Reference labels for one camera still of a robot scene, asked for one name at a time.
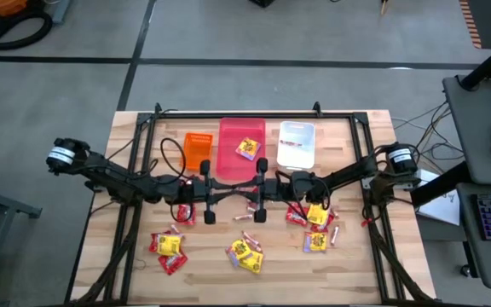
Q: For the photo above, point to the black aluminium rig frame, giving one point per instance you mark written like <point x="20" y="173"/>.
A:
<point x="250" y="115"/>

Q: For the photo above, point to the grey desk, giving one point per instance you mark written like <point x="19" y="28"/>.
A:
<point x="471" y="256"/>
<point x="471" y="128"/>

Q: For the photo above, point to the grey floor box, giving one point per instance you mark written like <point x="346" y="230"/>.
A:
<point x="60" y="10"/>

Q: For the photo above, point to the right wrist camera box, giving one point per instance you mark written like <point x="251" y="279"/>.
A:
<point x="302" y="184"/>

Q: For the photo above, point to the pink plastic bin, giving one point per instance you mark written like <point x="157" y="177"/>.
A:
<point x="232" y="162"/>

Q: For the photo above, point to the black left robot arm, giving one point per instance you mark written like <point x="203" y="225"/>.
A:
<point x="113" y="177"/>

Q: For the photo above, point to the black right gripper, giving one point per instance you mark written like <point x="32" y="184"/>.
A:
<point x="271" y="189"/>

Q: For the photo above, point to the white paper sheet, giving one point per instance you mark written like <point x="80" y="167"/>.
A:
<point x="441" y="206"/>

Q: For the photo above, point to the orange plastic basket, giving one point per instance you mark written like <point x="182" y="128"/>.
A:
<point x="198" y="147"/>

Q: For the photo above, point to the white plastic bin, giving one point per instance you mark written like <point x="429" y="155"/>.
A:
<point x="296" y="158"/>

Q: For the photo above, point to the black desk caster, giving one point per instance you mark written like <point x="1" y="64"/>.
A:
<point x="466" y="270"/>

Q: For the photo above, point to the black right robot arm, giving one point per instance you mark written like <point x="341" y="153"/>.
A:
<point x="348" y="175"/>

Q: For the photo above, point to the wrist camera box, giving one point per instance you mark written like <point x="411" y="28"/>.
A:
<point x="302" y="184"/>
<point x="167" y="187"/>

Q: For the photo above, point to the black desk leg bar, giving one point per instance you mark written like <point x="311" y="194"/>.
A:
<point x="441" y="184"/>

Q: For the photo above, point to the black floor object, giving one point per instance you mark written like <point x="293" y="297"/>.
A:
<point x="262" y="2"/>

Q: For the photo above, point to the red frame tag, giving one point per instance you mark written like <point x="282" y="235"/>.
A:
<point x="367" y="222"/>

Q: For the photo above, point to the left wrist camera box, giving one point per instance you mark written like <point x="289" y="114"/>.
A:
<point x="167" y="187"/>

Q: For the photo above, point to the grey metal stand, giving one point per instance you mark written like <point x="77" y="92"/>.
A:
<point x="2" y="204"/>

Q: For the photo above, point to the small wrapped candy roll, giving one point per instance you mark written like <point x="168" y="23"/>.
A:
<point x="255" y="246"/>
<point x="243" y="217"/>
<point x="250" y="237"/>
<point x="252" y="209"/>
<point x="175" y="229"/>
<point x="334" y="235"/>

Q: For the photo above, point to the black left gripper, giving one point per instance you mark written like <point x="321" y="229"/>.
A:
<point x="205" y="192"/>

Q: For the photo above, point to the black frame clamp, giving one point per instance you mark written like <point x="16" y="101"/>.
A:
<point x="157" y="108"/>
<point x="316" y="108"/>

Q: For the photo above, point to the black slanted pole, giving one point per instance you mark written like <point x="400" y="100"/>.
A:
<point x="488" y="64"/>

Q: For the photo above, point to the orange shop vacuum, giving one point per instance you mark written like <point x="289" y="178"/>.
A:
<point x="4" y="6"/>

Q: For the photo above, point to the silver metal bracket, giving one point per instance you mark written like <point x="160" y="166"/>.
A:
<point x="367" y="182"/>

